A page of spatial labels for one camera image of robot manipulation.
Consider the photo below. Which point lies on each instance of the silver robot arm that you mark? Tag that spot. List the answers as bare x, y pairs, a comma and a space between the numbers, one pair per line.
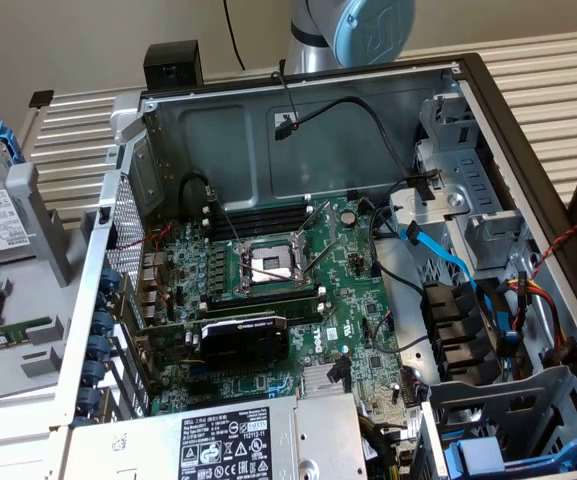
303, 55

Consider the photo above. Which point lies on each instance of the grey metal disk bay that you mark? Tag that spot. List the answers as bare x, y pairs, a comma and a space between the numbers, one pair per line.
430, 445

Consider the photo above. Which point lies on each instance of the empty blue disk carrier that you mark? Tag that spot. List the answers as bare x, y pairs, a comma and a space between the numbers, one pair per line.
473, 455

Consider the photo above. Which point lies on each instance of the CPU socket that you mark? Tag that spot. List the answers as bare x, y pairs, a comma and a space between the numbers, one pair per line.
268, 262

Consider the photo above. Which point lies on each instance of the thin metal locking lever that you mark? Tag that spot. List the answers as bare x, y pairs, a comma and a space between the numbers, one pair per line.
268, 273
228, 225

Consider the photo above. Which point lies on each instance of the silver socket cover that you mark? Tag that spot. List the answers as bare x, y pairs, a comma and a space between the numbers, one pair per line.
331, 222

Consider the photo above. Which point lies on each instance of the round coin battery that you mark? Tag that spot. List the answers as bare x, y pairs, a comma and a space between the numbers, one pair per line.
349, 217

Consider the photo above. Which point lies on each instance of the green motherboard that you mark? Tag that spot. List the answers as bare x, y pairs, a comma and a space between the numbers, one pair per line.
348, 300

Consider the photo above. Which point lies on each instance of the black graphics card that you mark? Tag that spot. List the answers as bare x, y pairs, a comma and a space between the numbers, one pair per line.
248, 345

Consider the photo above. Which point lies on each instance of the grey open PC case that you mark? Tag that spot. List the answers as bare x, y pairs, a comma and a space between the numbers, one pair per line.
218, 150

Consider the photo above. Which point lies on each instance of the silver finned heat sink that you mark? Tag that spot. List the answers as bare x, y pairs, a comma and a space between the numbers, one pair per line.
315, 382

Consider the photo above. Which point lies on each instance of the blue expansion slot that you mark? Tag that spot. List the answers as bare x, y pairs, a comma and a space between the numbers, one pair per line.
199, 371

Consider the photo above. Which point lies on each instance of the dark blue card latch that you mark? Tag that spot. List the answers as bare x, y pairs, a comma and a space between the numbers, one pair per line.
87, 401
99, 348
111, 279
94, 374
103, 301
102, 324

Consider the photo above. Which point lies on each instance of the black plastic shroud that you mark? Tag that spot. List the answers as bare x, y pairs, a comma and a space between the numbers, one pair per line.
453, 325

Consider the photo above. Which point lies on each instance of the grey metal drive cage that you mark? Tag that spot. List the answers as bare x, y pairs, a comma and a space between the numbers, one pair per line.
468, 170

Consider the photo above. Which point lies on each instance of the grey power supply unit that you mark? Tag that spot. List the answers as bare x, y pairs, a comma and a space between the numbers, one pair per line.
318, 440

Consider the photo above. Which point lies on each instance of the black box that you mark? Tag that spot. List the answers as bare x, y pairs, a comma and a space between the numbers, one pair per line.
173, 60

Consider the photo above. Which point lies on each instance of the grey parts rack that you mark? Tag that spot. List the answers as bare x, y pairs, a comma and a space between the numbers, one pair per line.
43, 310

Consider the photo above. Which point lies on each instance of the green RAM stick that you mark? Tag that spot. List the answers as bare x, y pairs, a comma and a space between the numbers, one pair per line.
3, 339

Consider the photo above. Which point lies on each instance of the small black bracket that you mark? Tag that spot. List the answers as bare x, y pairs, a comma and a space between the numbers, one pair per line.
41, 98

